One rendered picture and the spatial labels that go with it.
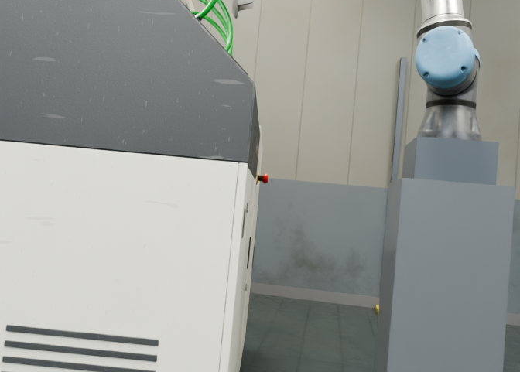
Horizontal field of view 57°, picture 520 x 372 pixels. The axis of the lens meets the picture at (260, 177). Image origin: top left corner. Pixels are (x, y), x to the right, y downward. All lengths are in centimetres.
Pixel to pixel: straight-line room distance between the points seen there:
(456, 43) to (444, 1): 11
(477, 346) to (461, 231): 25
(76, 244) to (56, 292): 10
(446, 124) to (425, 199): 19
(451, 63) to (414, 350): 62
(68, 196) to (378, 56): 318
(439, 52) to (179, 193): 62
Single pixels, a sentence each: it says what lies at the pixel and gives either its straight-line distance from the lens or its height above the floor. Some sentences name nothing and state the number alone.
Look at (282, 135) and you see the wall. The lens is 377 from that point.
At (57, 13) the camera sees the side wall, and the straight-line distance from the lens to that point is 110.
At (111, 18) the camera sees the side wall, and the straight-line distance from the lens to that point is 106.
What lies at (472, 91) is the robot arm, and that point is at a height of 102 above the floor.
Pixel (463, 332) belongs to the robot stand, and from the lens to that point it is 117.
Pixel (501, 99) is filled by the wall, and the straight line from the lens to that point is 400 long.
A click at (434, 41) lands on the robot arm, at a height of 109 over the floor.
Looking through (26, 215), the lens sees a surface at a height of 65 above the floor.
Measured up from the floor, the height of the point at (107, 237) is 62.
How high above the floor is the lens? 72
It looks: 3 degrees up
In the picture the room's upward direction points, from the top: 5 degrees clockwise
